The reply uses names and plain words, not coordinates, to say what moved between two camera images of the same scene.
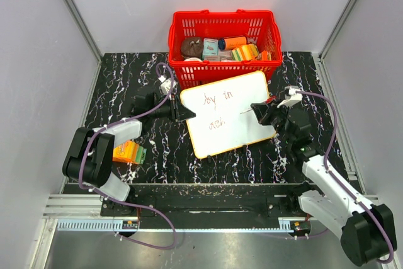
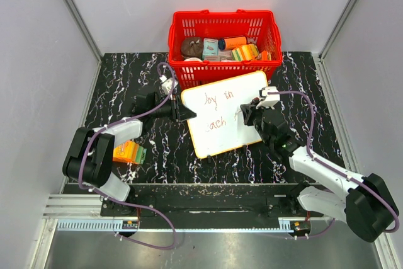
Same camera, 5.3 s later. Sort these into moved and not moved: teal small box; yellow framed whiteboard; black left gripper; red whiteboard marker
Moved: red whiteboard marker
Not moved: teal small box; black left gripper; yellow framed whiteboard
